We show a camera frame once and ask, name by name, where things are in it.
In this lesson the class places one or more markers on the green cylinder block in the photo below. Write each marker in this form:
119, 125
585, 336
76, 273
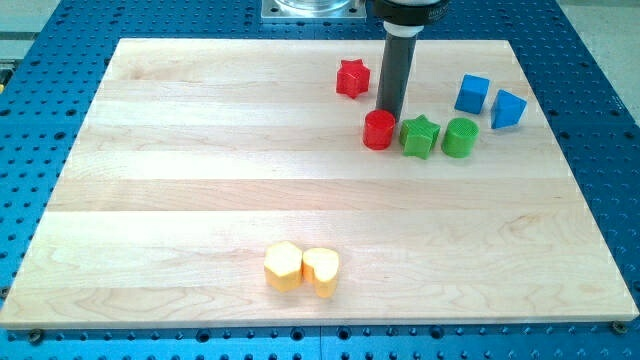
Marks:
460, 137

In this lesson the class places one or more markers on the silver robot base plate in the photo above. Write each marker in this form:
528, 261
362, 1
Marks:
312, 9

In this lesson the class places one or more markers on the red star block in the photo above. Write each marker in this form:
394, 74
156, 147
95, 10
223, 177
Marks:
353, 78

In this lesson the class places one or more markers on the blue cube block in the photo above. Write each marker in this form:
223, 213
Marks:
472, 94

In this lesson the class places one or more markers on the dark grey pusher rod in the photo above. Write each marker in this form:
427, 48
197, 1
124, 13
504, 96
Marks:
397, 59

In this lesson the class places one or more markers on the light wooden board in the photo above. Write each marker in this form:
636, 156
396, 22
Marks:
196, 155

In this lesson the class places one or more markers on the green star block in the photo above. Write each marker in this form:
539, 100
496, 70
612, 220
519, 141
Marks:
418, 136

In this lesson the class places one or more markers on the yellow heart block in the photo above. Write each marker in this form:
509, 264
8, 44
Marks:
320, 267

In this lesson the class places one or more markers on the red cylinder block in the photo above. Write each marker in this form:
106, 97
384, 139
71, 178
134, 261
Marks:
378, 129

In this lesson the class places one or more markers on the yellow hexagon block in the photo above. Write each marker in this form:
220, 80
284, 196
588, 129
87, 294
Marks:
283, 266

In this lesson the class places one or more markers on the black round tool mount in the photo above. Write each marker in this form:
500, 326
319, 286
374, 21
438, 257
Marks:
411, 13

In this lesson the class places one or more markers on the blue triangular block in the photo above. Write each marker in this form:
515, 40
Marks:
507, 110

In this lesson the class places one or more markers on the blue perforated metal table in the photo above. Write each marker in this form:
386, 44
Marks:
49, 93

